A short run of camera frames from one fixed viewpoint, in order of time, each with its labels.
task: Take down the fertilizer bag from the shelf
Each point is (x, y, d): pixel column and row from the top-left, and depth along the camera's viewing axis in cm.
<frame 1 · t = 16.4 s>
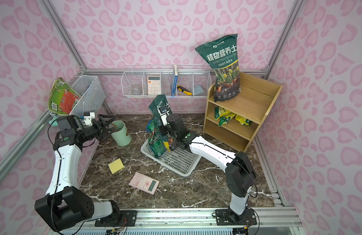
left hand: (112, 121, 74), fingers open
right hand: (159, 119, 79), fingers closed
white plastic basket: (180, 161, 95), on the table
wooden shelf unit: (237, 122, 91), point 19 cm above the table
dark green soil bag right: (161, 101, 85), point 32 cm above the table
colourful blue green fertilizer bag: (155, 136, 90), point 15 cm above the table
small yellow green bag left: (219, 111, 94), point 22 cm above the table
small yellow green bag middle: (225, 119, 87), point 24 cm above the table
small yellow green bag right: (243, 121, 90), point 21 cm above the table
yellow sticky note pad: (116, 166, 94), on the table
mint green pencil cup: (120, 136, 95), point 12 cm above the table
white mesh side basket: (92, 92, 90), point 33 cm above the table
bundle of coloured pencils: (116, 128, 96), point 13 cm above the table

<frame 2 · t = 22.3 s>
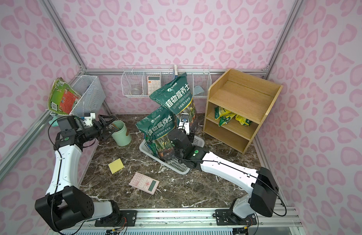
left hand: (112, 121, 74), fingers open
right hand: (181, 124, 72), fingers closed
dark green soil bag right: (157, 127, 85), point 23 cm above the table
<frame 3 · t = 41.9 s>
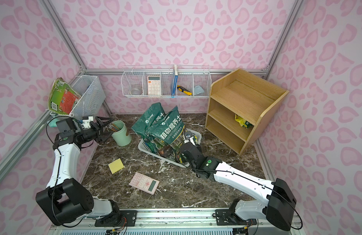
left hand: (110, 123, 76), fingers open
right hand: (185, 146, 77), fingers closed
dark green soil bag right: (168, 133, 82), point 22 cm above the table
dark green soil bag left: (140, 127, 80), point 27 cm above the table
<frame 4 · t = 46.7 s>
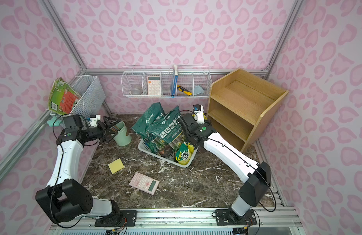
left hand: (116, 124, 76), fingers open
right hand: (205, 122, 76), fingers closed
small yellow green bag right: (183, 153, 83), point 15 cm above the table
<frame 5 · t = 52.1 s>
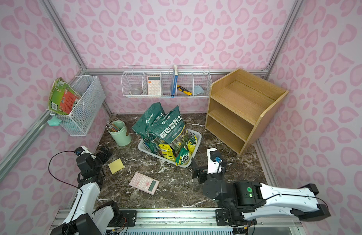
left hand: (99, 148, 82), fingers open
right hand: (200, 159, 61), fingers open
